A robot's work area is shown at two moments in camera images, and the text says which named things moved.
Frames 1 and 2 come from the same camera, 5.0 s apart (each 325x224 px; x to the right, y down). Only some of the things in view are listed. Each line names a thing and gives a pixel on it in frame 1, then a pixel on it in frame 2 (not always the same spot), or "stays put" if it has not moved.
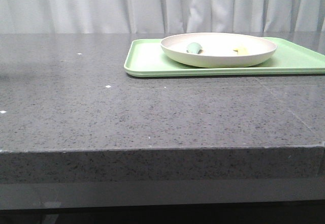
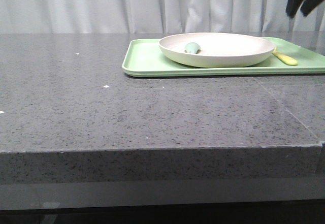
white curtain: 161,6 stays put
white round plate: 217,49 stays put
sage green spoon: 194,48 stays put
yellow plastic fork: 241,51 -> 288,60
